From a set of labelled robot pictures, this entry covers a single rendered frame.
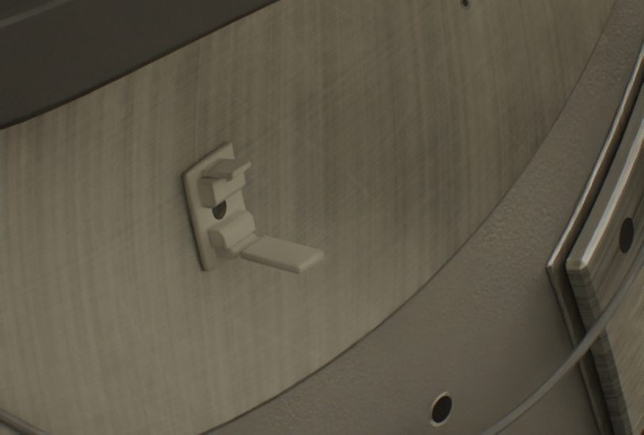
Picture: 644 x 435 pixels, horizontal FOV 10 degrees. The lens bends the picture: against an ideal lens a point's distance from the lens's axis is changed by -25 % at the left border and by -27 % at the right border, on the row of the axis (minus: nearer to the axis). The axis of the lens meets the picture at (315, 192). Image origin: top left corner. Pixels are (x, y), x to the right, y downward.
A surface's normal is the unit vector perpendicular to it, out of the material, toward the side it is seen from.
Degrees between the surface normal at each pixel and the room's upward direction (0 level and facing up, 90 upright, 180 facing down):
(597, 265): 90
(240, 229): 90
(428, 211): 90
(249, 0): 90
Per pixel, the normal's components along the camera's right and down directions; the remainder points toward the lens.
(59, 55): 0.78, 0.08
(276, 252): -0.10, -0.89
